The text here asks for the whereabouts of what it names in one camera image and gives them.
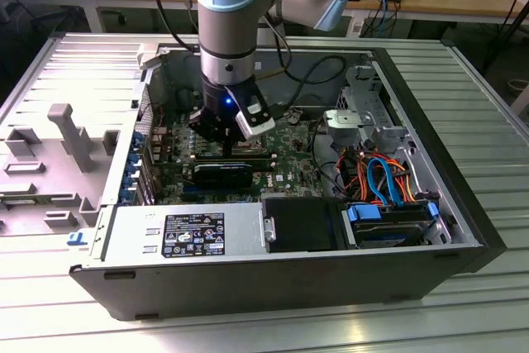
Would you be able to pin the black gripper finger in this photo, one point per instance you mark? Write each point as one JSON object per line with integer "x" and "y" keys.
{"x": 237, "y": 136}
{"x": 211, "y": 127}

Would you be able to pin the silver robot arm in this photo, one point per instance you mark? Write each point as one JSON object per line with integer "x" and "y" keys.
{"x": 227, "y": 39}

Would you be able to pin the CPU socket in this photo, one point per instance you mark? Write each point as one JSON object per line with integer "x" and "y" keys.
{"x": 264, "y": 150}

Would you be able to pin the black graphics card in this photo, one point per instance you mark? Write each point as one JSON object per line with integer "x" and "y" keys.
{"x": 223, "y": 176}

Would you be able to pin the white label sticker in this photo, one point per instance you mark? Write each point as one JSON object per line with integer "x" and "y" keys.
{"x": 259, "y": 66}

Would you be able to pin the green motherboard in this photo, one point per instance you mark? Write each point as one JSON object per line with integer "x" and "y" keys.
{"x": 289, "y": 163}

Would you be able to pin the coin battery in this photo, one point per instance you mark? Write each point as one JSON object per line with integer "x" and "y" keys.
{"x": 294, "y": 118}

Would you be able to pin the pale gray case latch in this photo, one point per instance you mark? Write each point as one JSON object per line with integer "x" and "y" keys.
{"x": 146, "y": 55}

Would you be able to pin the silver metal latch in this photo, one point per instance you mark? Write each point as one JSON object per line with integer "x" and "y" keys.
{"x": 269, "y": 229}

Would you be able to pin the silver power supply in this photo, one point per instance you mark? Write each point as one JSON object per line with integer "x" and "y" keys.
{"x": 132, "y": 235}

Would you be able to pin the hard disk in blue carrier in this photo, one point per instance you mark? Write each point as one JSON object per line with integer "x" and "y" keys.
{"x": 363, "y": 213}

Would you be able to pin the black PC case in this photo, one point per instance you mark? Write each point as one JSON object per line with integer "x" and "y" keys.
{"x": 248, "y": 287}

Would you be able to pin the small blue plastic clip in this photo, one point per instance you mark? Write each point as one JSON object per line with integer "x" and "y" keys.
{"x": 76, "y": 239}

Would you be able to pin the gray parts rack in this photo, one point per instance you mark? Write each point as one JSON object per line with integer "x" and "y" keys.
{"x": 41, "y": 171}

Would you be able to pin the green RAM stick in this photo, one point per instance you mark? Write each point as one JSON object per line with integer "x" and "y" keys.
{"x": 20, "y": 201}

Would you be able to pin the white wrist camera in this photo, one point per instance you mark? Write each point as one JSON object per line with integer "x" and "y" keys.
{"x": 256, "y": 127}

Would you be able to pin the silver metal bracket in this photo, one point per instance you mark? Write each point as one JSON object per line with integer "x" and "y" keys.
{"x": 343, "y": 121}

